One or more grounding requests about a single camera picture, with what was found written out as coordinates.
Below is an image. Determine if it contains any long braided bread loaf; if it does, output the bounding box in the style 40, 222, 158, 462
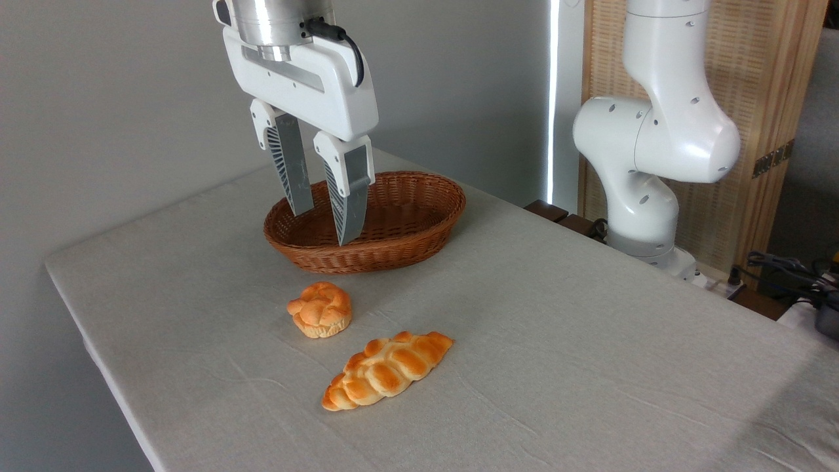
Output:
321, 331, 454, 412

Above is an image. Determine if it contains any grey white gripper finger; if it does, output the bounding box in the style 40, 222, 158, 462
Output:
313, 131, 376, 246
250, 98, 314, 216

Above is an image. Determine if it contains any metal screen hinge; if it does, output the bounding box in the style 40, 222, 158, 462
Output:
752, 139, 795, 179

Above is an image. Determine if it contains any small round knotted bread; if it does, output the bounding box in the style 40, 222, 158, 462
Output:
287, 282, 353, 339

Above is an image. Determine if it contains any brown woven wicker basket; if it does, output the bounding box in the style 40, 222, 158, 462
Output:
263, 171, 467, 274

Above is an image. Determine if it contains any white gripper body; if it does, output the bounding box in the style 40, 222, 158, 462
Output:
223, 26, 380, 143

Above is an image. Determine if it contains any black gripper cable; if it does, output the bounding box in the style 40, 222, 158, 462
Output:
305, 18, 365, 88

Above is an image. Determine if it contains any dark brown wooden furniture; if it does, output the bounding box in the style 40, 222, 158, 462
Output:
524, 200, 608, 243

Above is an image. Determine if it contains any light grey tablecloth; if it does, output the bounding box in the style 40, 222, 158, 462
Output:
45, 148, 839, 472

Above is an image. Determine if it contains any black cable bundle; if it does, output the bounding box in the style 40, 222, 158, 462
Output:
728, 251, 839, 309

